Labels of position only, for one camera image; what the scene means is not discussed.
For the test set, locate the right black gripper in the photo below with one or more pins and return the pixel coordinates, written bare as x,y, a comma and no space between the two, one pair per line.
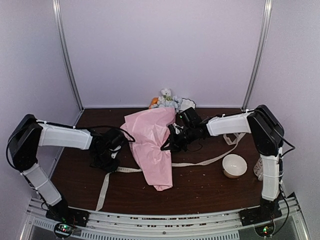
174,145

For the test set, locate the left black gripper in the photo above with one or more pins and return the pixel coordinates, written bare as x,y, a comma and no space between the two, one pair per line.
112,166

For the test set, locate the pink wrapping paper sheet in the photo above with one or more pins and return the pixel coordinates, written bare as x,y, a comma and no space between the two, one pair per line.
150,130

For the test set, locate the blue hydrangea flower stem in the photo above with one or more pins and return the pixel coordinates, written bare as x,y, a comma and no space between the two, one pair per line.
167,101

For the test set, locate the orange flower stem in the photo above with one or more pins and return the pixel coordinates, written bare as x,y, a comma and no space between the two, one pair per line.
154,103

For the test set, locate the white flower stem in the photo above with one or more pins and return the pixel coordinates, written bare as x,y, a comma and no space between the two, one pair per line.
166,93

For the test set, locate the cream printed ribbon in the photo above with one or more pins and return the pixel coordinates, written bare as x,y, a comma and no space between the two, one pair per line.
105,185

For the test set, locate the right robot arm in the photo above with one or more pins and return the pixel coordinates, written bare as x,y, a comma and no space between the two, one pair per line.
267,134

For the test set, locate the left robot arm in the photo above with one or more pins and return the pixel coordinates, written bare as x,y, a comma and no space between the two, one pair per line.
31,133

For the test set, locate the round white bowl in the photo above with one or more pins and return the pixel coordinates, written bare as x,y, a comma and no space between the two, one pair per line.
234,166

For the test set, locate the white mug yellow inside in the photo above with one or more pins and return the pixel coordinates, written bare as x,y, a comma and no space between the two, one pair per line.
258,169

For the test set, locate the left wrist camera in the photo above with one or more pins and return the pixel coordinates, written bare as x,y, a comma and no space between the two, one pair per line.
114,152

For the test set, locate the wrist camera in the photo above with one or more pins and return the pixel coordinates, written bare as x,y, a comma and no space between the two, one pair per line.
177,128
114,152

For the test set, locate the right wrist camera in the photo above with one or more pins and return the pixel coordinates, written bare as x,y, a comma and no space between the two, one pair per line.
177,128

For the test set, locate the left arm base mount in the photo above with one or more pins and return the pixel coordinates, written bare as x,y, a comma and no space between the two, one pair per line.
75,217

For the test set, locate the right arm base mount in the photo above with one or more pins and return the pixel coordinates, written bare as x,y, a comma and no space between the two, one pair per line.
253,216

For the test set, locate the left aluminium frame post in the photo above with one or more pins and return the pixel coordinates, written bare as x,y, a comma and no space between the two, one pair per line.
66,57

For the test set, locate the aluminium frame post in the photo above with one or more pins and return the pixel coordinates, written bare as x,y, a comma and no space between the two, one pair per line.
264,30
66,57

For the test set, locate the aluminium front rail base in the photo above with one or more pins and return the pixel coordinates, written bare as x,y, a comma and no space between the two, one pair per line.
224,225

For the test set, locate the right aluminium frame post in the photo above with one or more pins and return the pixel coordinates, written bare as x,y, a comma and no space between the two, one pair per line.
264,30

